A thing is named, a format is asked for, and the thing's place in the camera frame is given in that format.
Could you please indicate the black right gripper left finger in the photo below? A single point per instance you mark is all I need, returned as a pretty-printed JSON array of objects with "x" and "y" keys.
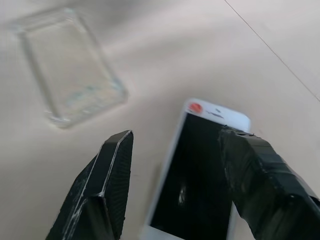
[{"x": 100, "y": 190}]

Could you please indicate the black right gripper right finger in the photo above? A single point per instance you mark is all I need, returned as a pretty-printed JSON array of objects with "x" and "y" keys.
[{"x": 270, "y": 180}]

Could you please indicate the white smartphone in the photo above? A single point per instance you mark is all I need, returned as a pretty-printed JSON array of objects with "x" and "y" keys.
[{"x": 192, "y": 175}]

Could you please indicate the clear plastic phone case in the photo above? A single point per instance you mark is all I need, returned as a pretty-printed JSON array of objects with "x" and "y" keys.
[{"x": 67, "y": 67}]

